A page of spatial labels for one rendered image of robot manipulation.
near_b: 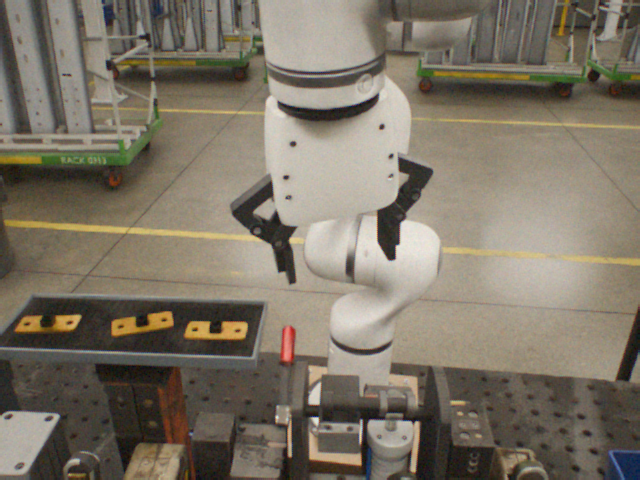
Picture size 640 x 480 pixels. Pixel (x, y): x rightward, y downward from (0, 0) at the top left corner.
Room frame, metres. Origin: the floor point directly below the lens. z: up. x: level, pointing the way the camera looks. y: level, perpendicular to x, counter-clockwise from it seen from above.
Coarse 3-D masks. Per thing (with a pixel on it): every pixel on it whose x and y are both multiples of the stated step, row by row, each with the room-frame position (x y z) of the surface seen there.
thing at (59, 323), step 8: (24, 320) 0.67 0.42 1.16; (32, 320) 0.67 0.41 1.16; (40, 320) 0.66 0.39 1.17; (48, 320) 0.66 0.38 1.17; (56, 320) 0.67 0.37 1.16; (64, 320) 0.67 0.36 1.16; (72, 320) 0.67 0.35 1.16; (80, 320) 0.68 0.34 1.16; (24, 328) 0.65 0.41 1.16; (32, 328) 0.65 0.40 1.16; (40, 328) 0.65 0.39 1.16; (48, 328) 0.65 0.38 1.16; (56, 328) 0.65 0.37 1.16; (64, 328) 0.65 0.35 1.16; (72, 328) 0.65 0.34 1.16
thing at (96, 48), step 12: (84, 0) 6.51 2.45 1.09; (84, 12) 6.51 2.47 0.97; (96, 12) 6.50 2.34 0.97; (96, 24) 6.49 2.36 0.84; (96, 36) 6.50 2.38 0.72; (96, 48) 6.50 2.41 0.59; (108, 48) 6.64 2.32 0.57; (96, 60) 6.50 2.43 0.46; (96, 72) 6.51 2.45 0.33; (96, 84) 6.51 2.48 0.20; (108, 84) 6.52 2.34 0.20; (96, 96) 6.59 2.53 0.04; (108, 96) 6.50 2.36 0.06; (120, 96) 6.67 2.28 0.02
